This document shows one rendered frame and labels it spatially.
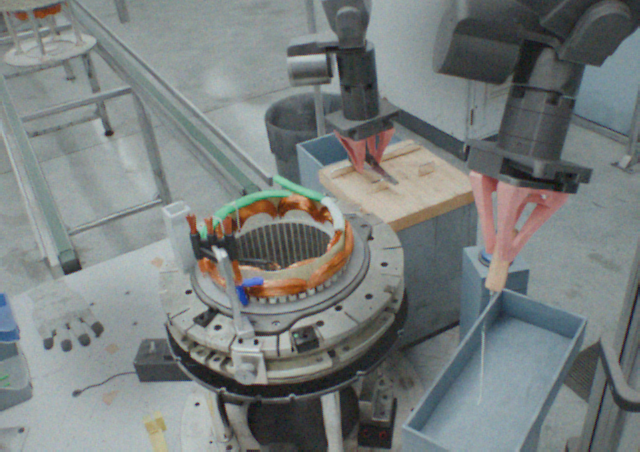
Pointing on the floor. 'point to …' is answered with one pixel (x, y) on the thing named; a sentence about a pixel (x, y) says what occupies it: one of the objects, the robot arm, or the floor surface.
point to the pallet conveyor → (233, 179)
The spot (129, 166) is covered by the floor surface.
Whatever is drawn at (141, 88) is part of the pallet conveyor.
